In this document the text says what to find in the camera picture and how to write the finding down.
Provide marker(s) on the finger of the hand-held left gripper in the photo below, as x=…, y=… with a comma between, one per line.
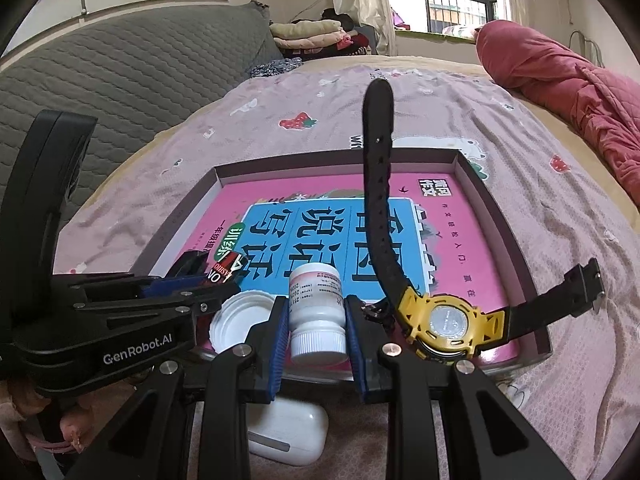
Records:
x=215, y=296
x=170, y=286

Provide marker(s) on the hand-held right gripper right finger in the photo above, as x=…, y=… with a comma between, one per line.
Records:
x=355, y=347

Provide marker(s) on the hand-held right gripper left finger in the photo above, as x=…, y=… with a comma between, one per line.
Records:
x=280, y=347

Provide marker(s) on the red and black packet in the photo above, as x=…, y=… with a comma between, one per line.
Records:
x=225, y=270

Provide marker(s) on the white pill bottle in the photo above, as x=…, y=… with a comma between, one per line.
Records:
x=317, y=310

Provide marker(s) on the yellow and black wristwatch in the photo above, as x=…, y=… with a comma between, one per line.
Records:
x=445, y=322

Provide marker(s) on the shallow cardboard box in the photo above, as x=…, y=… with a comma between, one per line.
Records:
x=300, y=172

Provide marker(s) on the person's left hand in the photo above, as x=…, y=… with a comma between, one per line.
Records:
x=75, y=430

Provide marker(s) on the white round lid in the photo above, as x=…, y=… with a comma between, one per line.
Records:
x=235, y=320

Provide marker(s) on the white earbuds case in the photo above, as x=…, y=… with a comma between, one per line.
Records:
x=295, y=430

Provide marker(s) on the grey quilted headboard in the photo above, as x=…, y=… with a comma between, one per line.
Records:
x=150, y=70

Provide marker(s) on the pink printed bedsheet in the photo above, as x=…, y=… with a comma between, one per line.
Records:
x=575, y=385

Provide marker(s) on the blue patterned cloth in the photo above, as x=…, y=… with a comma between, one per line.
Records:
x=275, y=67

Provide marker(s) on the pink folded blanket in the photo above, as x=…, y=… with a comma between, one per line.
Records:
x=310, y=41

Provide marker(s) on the cream folded blanket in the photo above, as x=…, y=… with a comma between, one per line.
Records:
x=305, y=29

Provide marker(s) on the pile of dark clothes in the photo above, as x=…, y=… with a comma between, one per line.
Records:
x=352, y=35

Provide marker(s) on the pink quilt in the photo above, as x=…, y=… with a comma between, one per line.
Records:
x=560, y=80

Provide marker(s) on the white metal rack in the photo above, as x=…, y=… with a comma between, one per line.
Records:
x=585, y=47

